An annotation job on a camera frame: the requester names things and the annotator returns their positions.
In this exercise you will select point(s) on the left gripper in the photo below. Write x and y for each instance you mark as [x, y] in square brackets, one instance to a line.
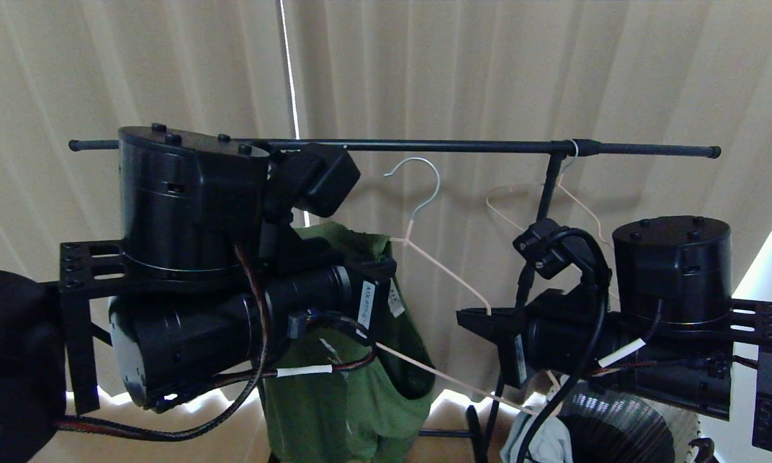
[218, 334]

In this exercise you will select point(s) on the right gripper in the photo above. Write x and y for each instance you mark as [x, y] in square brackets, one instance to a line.
[565, 334]

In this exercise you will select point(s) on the green printed shirt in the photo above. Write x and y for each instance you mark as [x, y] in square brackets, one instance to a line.
[360, 411]

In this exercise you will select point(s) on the pink clothes hanger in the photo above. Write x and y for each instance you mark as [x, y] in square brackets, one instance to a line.
[578, 206]
[437, 180]

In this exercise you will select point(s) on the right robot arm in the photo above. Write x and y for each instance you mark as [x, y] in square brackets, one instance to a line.
[675, 270]

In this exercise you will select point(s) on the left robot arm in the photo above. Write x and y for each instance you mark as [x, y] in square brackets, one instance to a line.
[180, 206]

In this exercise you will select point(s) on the white laundry basket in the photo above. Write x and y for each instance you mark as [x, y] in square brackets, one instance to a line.
[623, 424]

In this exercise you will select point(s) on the black clothes rack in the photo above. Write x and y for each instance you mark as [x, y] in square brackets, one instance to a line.
[488, 146]

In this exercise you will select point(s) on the pale grey shorts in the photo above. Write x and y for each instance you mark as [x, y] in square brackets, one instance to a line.
[546, 444]

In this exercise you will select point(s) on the beige curtain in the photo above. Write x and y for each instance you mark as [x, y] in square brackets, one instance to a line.
[456, 77]

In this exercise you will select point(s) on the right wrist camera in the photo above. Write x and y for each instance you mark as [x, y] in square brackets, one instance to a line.
[540, 251]

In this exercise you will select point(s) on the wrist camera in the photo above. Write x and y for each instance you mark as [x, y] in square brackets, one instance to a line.
[540, 251]
[324, 180]

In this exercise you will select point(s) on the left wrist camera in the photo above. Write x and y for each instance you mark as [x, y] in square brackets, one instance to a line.
[324, 180]

